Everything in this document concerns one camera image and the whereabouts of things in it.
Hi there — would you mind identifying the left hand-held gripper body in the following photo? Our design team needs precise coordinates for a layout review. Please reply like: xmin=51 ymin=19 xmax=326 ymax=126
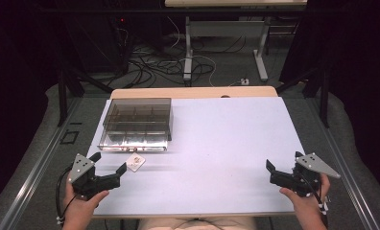
xmin=67 ymin=153 xmax=122 ymax=201

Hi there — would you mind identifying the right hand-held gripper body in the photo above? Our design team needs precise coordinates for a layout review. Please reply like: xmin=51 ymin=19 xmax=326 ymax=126
xmin=269 ymin=152 xmax=342 ymax=198

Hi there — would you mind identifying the small white packet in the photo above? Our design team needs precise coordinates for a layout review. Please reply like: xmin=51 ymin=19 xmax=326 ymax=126
xmin=126 ymin=151 xmax=147 ymax=173

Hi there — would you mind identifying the clear compartment drawer box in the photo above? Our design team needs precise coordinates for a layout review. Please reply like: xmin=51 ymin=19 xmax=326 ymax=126
xmin=97 ymin=97 xmax=174 ymax=152

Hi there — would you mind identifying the person's left hand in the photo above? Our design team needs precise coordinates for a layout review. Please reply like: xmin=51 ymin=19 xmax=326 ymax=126
xmin=62 ymin=181 xmax=110 ymax=230

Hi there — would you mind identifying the person's right hand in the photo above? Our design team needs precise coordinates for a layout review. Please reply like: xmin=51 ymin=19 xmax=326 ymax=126
xmin=279 ymin=172 xmax=332 ymax=230

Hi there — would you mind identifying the white table mat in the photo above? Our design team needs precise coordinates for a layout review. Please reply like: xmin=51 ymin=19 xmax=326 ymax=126
xmin=86 ymin=96 xmax=306 ymax=216

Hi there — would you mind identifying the black metal stand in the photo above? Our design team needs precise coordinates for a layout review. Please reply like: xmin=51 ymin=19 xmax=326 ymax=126
xmin=274 ymin=65 xmax=332 ymax=129
xmin=57 ymin=61 xmax=115 ymax=127

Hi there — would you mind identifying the person's beige clothing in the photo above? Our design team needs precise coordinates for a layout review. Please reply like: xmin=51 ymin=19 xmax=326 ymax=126
xmin=135 ymin=216 xmax=259 ymax=230

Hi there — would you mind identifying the wooden table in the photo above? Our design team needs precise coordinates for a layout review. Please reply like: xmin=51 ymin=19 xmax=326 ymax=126
xmin=91 ymin=85 xmax=297 ymax=220

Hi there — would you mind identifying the dark curtain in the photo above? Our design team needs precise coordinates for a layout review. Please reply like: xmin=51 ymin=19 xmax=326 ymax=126
xmin=278 ymin=0 xmax=380 ymax=198
xmin=0 ymin=0 xmax=64 ymax=213

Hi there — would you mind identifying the black equipment cabinet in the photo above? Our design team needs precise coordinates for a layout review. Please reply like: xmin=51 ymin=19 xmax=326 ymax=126
xmin=61 ymin=12 xmax=133 ymax=75

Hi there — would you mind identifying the white desk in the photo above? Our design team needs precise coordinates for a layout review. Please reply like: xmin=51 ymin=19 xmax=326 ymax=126
xmin=164 ymin=0 xmax=308 ymax=82

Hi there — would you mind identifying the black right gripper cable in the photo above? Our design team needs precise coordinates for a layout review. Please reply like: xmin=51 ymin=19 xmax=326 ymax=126
xmin=301 ymin=172 xmax=330 ymax=226

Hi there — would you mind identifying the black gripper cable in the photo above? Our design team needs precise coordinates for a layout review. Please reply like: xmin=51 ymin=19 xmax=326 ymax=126
xmin=55 ymin=165 xmax=79 ymax=226
xmin=301 ymin=172 xmax=330 ymax=226

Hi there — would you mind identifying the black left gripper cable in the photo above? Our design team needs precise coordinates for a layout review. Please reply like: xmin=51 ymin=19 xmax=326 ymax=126
xmin=55 ymin=165 xmax=79 ymax=226

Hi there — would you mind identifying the aluminium floor rail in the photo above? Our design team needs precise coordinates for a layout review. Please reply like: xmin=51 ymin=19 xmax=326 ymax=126
xmin=0 ymin=96 xmax=84 ymax=230
xmin=305 ymin=97 xmax=375 ymax=230

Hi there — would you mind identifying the tangle of black floor cables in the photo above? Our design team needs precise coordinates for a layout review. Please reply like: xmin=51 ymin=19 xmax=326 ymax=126
xmin=114 ymin=27 xmax=249 ymax=89

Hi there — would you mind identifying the white floor cable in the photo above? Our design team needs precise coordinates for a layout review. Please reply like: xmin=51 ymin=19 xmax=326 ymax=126
xmin=166 ymin=14 xmax=219 ymax=88

